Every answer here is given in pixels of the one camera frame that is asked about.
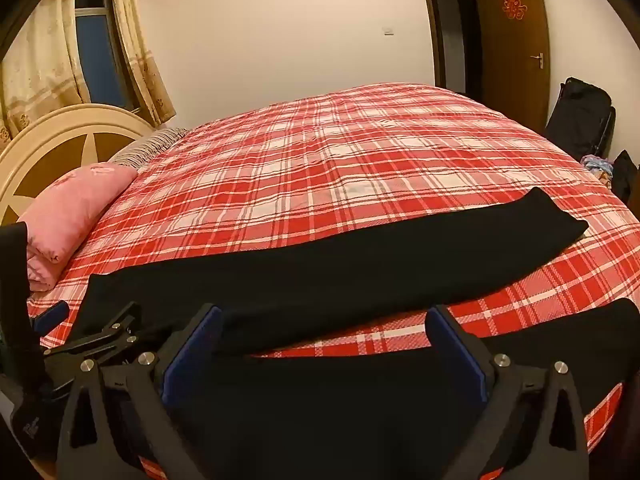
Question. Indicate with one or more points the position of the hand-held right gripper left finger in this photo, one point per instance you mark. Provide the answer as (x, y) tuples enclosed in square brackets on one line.
[(192, 360)]

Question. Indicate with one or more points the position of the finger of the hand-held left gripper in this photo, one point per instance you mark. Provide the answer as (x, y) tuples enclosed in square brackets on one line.
[(107, 332), (50, 316)]

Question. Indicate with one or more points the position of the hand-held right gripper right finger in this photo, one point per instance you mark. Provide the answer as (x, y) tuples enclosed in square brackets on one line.
[(460, 357)]

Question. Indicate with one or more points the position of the black pants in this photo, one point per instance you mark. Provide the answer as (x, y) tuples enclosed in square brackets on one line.
[(325, 270)]

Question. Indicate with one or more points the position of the pink pillow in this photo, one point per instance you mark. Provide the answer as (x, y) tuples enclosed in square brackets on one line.
[(75, 210)]

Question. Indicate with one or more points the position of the cream and brown headboard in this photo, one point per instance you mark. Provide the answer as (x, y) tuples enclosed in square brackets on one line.
[(60, 125)]

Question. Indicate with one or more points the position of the grey striped pillow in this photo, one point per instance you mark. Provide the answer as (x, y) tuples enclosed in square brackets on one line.
[(150, 145)]

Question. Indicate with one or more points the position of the colourful cloth pile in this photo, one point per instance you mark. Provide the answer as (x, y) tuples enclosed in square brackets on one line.
[(597, 167)]

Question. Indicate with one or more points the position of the bed with red plaid sheet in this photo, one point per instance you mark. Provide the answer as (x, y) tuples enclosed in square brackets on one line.
[(325, 160)]

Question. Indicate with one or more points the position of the dark bag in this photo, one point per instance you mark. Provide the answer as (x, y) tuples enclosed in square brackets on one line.
[(625, 175)]

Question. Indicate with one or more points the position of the beige patterned curtain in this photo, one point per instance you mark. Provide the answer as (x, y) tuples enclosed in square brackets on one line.
[(140, 50), (40, 70)]

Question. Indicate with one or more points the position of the window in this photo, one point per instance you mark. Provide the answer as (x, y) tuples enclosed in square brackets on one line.
[(97, 60)]

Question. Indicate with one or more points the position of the black suitcase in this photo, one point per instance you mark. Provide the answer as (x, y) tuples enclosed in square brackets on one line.
[(575, 120)]

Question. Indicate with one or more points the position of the brown wooden door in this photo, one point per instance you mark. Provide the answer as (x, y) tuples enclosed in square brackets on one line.
[(510, 70)]

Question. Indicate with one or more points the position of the red paper door decoration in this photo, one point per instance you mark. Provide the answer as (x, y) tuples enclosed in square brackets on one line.
[(514, 5)]

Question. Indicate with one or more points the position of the dark wooden door frame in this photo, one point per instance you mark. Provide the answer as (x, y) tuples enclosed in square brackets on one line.
[(432, 35)]

